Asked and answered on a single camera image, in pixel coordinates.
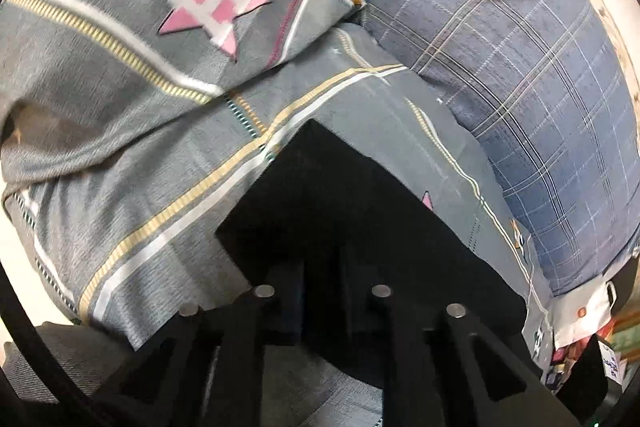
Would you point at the black pants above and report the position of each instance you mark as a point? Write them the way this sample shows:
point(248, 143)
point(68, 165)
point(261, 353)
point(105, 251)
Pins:
point(325, 224)

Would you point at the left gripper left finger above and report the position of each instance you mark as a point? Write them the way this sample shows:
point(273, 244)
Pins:
point(202, 368)

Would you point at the blue plaid quilt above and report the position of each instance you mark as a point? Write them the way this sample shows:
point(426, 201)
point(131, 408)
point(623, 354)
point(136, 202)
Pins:
point(539, 85)

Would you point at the red plastic bag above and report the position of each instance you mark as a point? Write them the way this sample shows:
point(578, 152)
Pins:
point(574, 351)

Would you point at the white Xiaomi paper bag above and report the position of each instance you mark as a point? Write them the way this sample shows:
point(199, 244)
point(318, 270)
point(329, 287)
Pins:
point(583, 311)

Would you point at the grey star-print bed sheet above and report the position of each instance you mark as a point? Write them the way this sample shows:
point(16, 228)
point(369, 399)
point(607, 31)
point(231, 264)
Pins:
point(126, 244)

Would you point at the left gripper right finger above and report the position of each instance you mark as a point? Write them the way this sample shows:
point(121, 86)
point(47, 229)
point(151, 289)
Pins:
point(455, 373)

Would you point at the grey star-print pillow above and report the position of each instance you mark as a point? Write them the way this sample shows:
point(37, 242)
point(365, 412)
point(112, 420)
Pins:
point(81, 79)

